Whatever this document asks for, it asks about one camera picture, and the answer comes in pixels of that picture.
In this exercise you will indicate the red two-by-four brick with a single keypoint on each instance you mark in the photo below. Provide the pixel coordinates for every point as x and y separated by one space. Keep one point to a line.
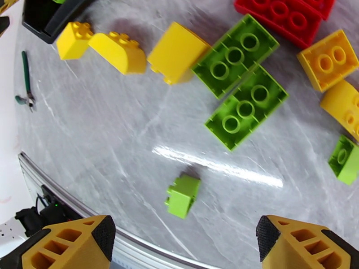
277 16

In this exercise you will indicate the yellow curved brick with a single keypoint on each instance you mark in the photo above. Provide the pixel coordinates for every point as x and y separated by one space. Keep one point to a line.
120 55
176 52

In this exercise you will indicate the black plastic bin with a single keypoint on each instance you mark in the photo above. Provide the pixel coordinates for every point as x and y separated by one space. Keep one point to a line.
36 13

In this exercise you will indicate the small yellow square brick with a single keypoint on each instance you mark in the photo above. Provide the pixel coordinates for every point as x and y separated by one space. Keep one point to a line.
71 42

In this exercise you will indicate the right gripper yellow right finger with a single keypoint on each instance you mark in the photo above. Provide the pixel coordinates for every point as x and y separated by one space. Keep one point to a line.
303 248

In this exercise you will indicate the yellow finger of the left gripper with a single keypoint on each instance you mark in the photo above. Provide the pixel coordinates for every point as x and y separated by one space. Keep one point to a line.
8 2
3 25

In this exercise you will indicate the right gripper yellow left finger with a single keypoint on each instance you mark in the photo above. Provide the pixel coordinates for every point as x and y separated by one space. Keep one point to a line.
64 245

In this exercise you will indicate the green two-by-four brick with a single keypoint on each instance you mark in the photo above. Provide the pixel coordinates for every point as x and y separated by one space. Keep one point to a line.
235 55
246 108

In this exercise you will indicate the orange-yellow square brick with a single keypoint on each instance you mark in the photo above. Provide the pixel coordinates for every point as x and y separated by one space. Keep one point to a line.
326 62

